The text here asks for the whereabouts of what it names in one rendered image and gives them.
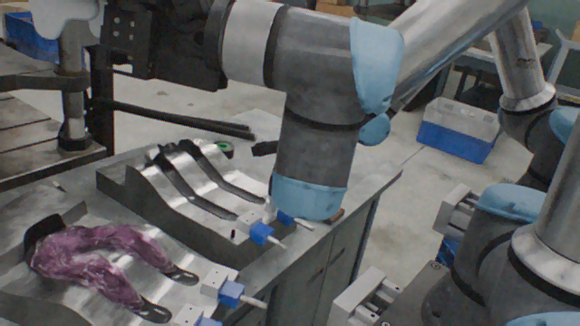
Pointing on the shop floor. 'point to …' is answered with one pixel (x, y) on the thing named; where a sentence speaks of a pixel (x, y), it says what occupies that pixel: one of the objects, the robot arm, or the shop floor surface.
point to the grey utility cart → (560, 69)
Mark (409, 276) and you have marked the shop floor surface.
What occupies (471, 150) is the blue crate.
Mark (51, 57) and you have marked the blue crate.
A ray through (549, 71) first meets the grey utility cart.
